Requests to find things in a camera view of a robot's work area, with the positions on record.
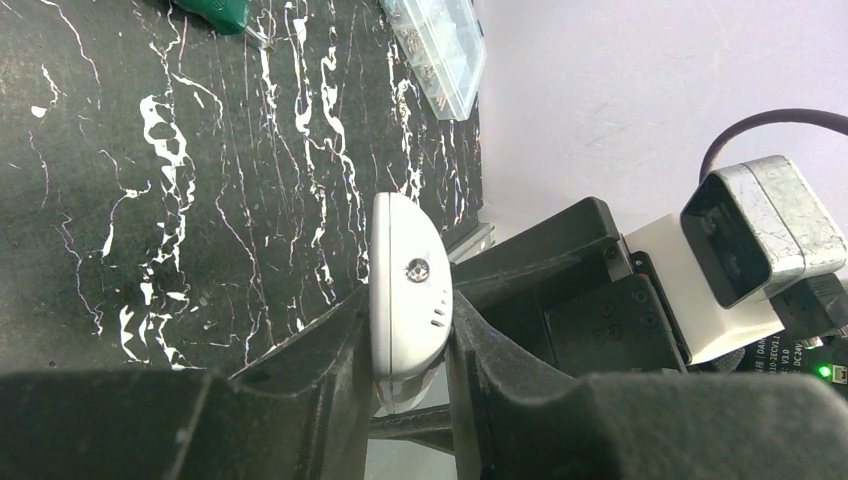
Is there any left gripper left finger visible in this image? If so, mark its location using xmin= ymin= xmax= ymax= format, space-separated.
xmin=1 ymin=286 xmax=373 ymax=479

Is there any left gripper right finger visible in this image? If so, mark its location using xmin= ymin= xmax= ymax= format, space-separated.
xmin=447 ymin=294 xmax=847 ymax=479

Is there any clear plastic screw box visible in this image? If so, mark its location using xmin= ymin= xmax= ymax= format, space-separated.
xmin=379 ymin=0 xmax=487 ymax=121

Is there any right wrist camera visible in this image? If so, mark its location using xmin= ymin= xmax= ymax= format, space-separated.
xmin=622 ymin=154 xmax=848 ymax=366

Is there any white remote control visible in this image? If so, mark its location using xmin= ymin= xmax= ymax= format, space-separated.
xmin=368 ymin=192 xmax=453 ymax=415

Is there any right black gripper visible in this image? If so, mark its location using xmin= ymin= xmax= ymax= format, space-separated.
xmin=452 ymin=197 xmax=691 ymax=377

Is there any green handle screwdriver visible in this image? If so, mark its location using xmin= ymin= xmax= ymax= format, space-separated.
xmin=173 ymin=0 xmax=274 ymax=51

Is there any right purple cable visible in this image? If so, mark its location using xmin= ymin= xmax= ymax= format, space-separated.
xmin=698 ymin=108 xmax=848 ymax=187

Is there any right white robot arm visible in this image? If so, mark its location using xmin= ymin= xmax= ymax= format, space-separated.
xmin=452 ymin=197 xmax=847 ymax=384

